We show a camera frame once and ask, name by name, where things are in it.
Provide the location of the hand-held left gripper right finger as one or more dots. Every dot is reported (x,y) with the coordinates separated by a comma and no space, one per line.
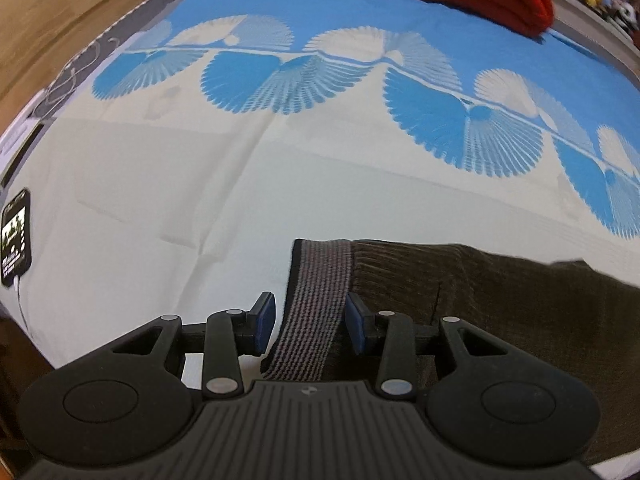
(354,325)

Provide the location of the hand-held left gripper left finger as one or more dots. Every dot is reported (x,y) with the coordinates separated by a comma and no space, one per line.
(264,322)

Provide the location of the blue and white patterned bedsheet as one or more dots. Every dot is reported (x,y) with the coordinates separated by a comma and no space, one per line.
(300,160)

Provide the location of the black smartphone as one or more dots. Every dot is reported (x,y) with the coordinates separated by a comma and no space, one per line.
(15,240)

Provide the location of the wooden bed frame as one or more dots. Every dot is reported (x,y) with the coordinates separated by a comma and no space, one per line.
(60,10)

